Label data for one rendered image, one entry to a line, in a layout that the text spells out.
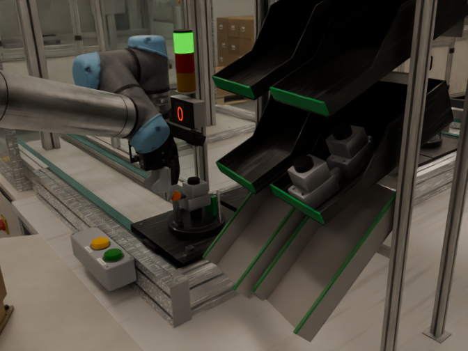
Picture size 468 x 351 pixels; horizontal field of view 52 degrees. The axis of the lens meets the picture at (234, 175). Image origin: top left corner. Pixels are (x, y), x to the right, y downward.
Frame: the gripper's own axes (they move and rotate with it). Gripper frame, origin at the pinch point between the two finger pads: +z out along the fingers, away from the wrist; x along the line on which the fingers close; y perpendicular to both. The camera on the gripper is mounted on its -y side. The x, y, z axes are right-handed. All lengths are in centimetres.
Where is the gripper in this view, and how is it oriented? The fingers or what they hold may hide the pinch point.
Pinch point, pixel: (169, 194)
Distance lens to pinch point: 110.5
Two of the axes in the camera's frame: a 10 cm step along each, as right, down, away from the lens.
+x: 6.2, 2.7, -7.4
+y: -7.8, 2.5, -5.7
